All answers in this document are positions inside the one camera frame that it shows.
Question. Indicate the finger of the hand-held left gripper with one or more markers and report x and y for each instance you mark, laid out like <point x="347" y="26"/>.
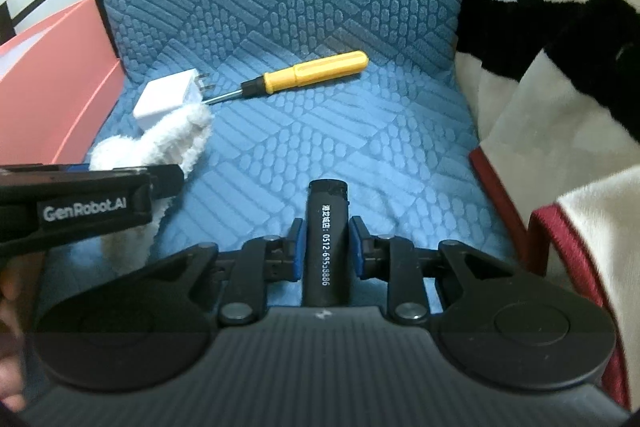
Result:
<point x="167" y="182"/>

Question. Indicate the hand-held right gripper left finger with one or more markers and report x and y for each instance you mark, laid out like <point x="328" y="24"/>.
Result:
<point x="296" y="248"/>

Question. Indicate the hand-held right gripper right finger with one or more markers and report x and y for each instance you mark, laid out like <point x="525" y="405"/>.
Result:
<point x="356" y="248"/>

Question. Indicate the black cylinder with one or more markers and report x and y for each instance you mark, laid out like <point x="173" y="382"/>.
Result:
<point x="325" y="242"/>

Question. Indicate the white fluffy sock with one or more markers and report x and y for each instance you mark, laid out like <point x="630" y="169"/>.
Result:
<point x="170" y="137"/>

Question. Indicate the pink cardboard box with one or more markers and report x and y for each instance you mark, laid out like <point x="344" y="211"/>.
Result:
<point x="55" y="82"/>

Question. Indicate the person's left hand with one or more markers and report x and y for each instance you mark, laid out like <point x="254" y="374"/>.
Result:
<point x="12" y="342"/>

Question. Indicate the white charger plug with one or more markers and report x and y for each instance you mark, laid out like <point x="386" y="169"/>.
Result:
<point x="167" y="99"/>

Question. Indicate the blue quilted seat cover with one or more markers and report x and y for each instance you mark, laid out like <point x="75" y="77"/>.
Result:
<point x="325" y="7"/>

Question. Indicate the striped fleece blanket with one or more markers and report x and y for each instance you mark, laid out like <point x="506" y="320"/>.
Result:
<point x="560" y="82"/>

